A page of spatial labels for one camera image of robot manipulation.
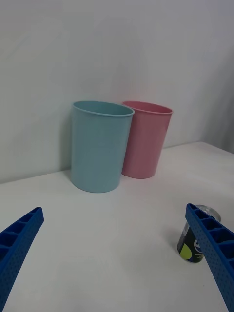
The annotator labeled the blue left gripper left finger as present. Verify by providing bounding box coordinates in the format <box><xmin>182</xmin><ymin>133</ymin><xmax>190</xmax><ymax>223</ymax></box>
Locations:
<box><xmin>0</xmin><ymin>207</ymin><xmax>44</xmax><ymax>312</ymax></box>

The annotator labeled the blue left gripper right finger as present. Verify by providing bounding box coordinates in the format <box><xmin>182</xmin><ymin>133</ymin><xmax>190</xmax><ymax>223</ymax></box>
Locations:
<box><xmin>185</xmin><ymin>203</ymin><xmax>234</xmax><ymax>312</ymax></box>

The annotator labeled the black drink can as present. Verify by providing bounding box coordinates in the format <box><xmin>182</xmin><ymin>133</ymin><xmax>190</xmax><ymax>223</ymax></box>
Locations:
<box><xmin>176</xmin><ymin>204</ymin><xmax>221</xmax><ymax>264</ymax></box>

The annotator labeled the pale blue plastic bin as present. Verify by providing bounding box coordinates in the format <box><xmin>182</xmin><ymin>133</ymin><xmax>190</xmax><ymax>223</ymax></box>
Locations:
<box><xmin>70</xmin><ymin>100</ymin><xmax>135</xmax><ymax>194</ymax></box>

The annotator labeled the pink plastic bin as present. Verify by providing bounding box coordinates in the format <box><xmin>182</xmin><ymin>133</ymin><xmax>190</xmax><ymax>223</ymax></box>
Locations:
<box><xmin>121</xmin><ymin>100</ymin><xmax>174</xmax><ymax>179</ymax></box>

